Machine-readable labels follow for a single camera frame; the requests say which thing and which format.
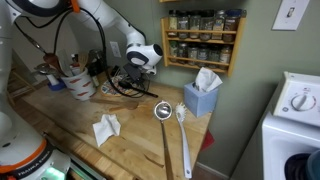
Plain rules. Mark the blue plastic holder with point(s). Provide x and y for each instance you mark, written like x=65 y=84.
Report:
x=60 y=86

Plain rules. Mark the white facial tissue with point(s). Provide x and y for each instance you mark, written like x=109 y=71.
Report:
x=206 y=78

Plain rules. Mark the red cloth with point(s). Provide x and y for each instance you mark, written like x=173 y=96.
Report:
x=207 y=140

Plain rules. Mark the white crock red peppers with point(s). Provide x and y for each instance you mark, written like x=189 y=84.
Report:
x=80 y=86

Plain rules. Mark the metal serving spoon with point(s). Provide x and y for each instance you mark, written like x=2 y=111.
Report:
x=43 y=68

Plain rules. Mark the wooden wall spice rack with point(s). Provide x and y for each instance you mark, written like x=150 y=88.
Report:
x=200 y=32
x=171 y=1

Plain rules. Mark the glass spice jar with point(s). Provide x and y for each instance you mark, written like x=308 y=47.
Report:
x=193 y=51
x=182 y=50
x=203 y=52
x=214 y=53
x=219 y=23
x=195 y=22
x=173 y=49
x=207 y=23
x=173 y=21
x=232 y=23
x=226 y=54
x=183 y=21

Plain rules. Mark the light wooden slotted spoon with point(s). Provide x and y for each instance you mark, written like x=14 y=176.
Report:
x=82 y=60

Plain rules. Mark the aluminium profile frame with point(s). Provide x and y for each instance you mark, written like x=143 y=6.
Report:
x=83 y=171

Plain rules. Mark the small patterned plate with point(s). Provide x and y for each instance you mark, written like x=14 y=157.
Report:
x=113 y=86

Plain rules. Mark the white dish brush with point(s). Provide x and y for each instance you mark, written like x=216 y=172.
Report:
x=185 y=146

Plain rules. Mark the white light switch plate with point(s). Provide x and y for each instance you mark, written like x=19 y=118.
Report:
x=290 y=15

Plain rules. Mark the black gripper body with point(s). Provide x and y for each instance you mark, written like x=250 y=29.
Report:
x=133 y=71

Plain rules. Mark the steel lid pepper grinder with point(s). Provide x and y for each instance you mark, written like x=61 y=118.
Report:
x=96 y=61

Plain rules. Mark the glass salt shaker steel lid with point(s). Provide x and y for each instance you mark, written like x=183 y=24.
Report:
x=52 y=79

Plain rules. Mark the grey slotted turner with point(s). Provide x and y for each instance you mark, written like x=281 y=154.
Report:
x=64 y=61

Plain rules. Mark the white paper towel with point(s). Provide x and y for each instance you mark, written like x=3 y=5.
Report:
x=106 y=128

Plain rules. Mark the dark brown wooden spoon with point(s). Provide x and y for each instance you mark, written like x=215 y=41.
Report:
x=51 y=61

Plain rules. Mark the white electrical outlet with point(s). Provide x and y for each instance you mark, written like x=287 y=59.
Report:
x=115 y=49

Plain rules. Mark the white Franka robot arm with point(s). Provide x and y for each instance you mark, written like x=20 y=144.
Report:
x=100 y=13

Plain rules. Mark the white electric stove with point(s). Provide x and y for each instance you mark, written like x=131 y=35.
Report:
x=290 y=140

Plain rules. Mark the small black lid jar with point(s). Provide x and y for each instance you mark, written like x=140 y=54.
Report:
x=95 y=81

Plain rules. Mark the wooden rice paddle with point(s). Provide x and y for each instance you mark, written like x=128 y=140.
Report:
x=128 y=106

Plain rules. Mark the light blue tissue box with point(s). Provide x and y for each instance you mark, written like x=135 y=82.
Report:
x=200 y=100

